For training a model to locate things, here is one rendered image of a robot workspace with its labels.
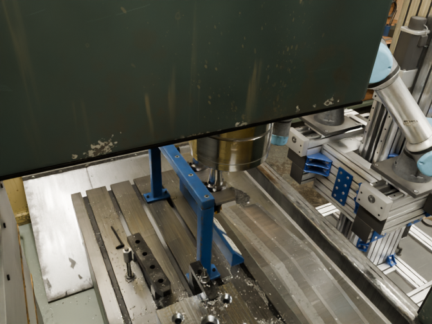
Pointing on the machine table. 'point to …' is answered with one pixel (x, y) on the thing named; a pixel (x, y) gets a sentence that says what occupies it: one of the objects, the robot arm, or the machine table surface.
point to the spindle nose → (234, 149)
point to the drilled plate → (163, 315)
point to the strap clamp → (197, 287)
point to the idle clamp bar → (149, 266)
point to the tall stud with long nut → (128, 262)
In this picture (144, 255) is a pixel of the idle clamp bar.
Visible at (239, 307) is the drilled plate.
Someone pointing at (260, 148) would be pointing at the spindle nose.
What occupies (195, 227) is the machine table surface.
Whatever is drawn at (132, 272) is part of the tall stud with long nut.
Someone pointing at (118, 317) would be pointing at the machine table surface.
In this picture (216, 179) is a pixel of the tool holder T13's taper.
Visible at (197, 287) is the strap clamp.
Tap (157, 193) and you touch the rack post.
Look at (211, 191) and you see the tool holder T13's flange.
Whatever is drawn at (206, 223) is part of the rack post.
